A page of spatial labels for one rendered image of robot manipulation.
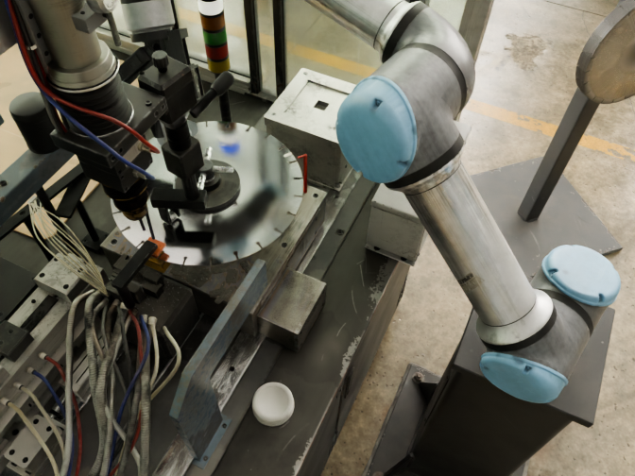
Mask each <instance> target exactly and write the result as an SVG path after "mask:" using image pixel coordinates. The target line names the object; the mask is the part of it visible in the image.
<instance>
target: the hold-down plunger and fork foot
mask: <svg viewBox="0 0 635 476"><path fill-rule="evenodd" d="M181 182H182V186H183V189H166V188H153V190H152V194H151V198H150V202H151V205H152V208H158V211H159V214H160V218H161V219H162V220H163V221H164V222H166V223H167V224H169V225H171V224H172V221H171V217H170V214H169V210H172V211H173V212H174V213H175V214H176V215H177V217H180V210H179V209H186V210H206V206H207V201H208V196H207V191H206V190H199V189H198V187H197V179H196V174H194V175H193V176H192V177H190V178H189V179H188V180H183V179H182V180H181ZM168 209H169V210H168Z"/></svg>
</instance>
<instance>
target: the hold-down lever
mask: <svg viewBox="0 0 635 476"><path fill-rule="evenodd" d="M233 83H234V76H233V75H232V73H230V72H227V71H225V72H223V73H221V74H220V76H219V77H218V78H217V79H216V80H215V81H214V82H213V83H212V85H211V90H210V91H209V92H207V93H206V94H205V95H204V96H203V97H202V98H201V99H200V100H199V101H198V102H197V104H196V105H195V106H194V107H193V108H192V109H191V110H190V111H189V112H190V114H191V115H192V116H193V117H194V118H197V117H198V116H199V115H200V114H201V113H202V112H203V111H204V110H205V109H206V108H207V107H208V106H209V105H210V104H211V103H212V101H213V100H214V99H215V98H216V97H217V96H220V95H222V94H223V93H224V92H226V91H227V90H228V89H229V88H230V87H231V85H232V84H233Z"/></svg>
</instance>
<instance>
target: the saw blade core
mask: <svg viewBox="0 0 635 476"><path fill-rule="evenodd" d="M228 123H229V122H223V121H209V122H207V127H206V122H198V123H196V124H197V127H198V132H197V134H196V135H194V136H193V137H195V138H197V139H198V140H200V145H201V151H202V156H203V160H204V156H205V152H206V148H207V147H208V146H210V147H211V148H212V149H213V150H212V154H211V158H210V160H218V161H223V162H226V163H228V164H230V165H231V166H232V167H233V168H234V169H235V170H236V171H237V173H238V175H239V178H240V191H239V193H238V195H237V197H236V198H235V199H234V201H232V202H231V203H230V204H229V205H227V206H225V207H223V208H221V209H218V210H214V211H207V212H204V211H197V210H186V209H179V210H180V217H178V218H177V219H176V220H175V221H174V222H172V224H171V225H169V224H167V223H166V222H164V221H163V220H162V219H161V218H160V214H159V211H158V208H152V205H151V202H150V198H151V194H152V190H153V188H166V189H175V182H176V179H177V176H175V175H173V174H172V173H170V172H168V171H167V169H166V165H165V162H164V158H163V152H162V149H161V147H160V145H159V144H158V142H157V140H156V138H154V137H153V138H152V139H150V140H148V142H149V143H151V144H152V145H154V146H155V147H157V148H158V149H159V150H160V151H161V153H160V154H155V153H151V156H152V160H153V163H152V164H151V165H150V166H149V167H148V168H147V169H146V171H147V172H148V173H149V174H151V175H152V176H154V177H155V180H151V179H149V178H148V179H147V186H146V190H147V193H148V201H147V207H148V213H149V217H150V222H151V225H152V228H153V231H154V235H155V239H157V240H159V241H161V242H164V243H165V244H166V247H165V248H164V249H163V251H162V252H163V254H162V255H161V253H160V255H161V257H160V258H159V256H160V255H159V256H158V257H157V256H155V255H154V258H155V259H158V258H159V260H161V261H164V262H167V263H171V264H179V265H183V262H184V258H185V257H187V259H186V261H185V264H184V265H187V266H210V260H209V258H212V265H218V264H227V263H231V262H235V261H237V259H236V256H235V254H233V253H234V252H237V257H238V259H239V260H241V259H244V258H246V257H248V256H250V255H252V254H254V253H256V252H258V251H260V250H262V249H261V248H260V247H259V246H258V245H256V243H260V246H261V247H262V248H265V247H267V246H269V245H270V244H271V243H273V242H274V241H275V240H276V239H278V238H279V237H280V236H281V234H280V232H281V233H284V232H285V231H286V230H287V228H288V227H289V226H290V224H291V223H292V222H293V220H294V218H295V216H294V215H297V213H298V211H299V208H300V204H301V201H302V196H303V179H302V173H301V170H300V166H299V164H298V162H297V160H296V159H295V157H294V156H293V154H292V155H290V156H287V157H285V156H284V155H285V154H287V153H290V150H289V149H288V148H287V147H286V146H285V145H284V144H283V143H281V142H280V141H279V140H277V139H276V138H275V137H273V136H271V135H269V134H268V133H266V132H264V131H262V130H260V129H258V128H256V127H250V128H249V126H247V125H243V124H239V123H233V122H230V123H229V127H227V126H228ZM248 129H249V131H247V130H248ZM268 135H269V136H268ZM267 136H268V137H267ZM266 137H267V138H266ZM264 138H266V139H264ZM279 149H281V150H279ZM290 162H292V163H291V164H289V163H290ZM294 179H296V180H294ZM294 196H296V197H294ZM298 196H301V197H298ZM111 206H112V215H113V218H114V221H115V223H116V225H117V227H118V228H119V229H120V231H123V232H122V234H123V235H124V236H125V237H126V239H127V240H128V241H129V242H130V243H131V244H133V245H134V246H135V247H137V248H138V249H139V248H140V247H141V245H142V244H141V243H142V242H145V241H146V240H147V239H148V238H149V237H151V234H150V231H149V227H148V224H147V221H146V217H144V218H143V222H144V225H145V228H146V230H145V231H143V230H142V227H141V225H140V222H139V220H138V221H131V220H128V219H127V218H126V217H125V216H124V215H123V213H122V212H121V211H119V210H118V209H117V208H116V207H115V206H114V204H113V200H112V199H111ZM287 213H290V214H287ZM291 214H293V215H291ZM127 228H130V229H127ZM275 229H277V230H278V231H279V232H277V231H276V230H275Z"/></svg>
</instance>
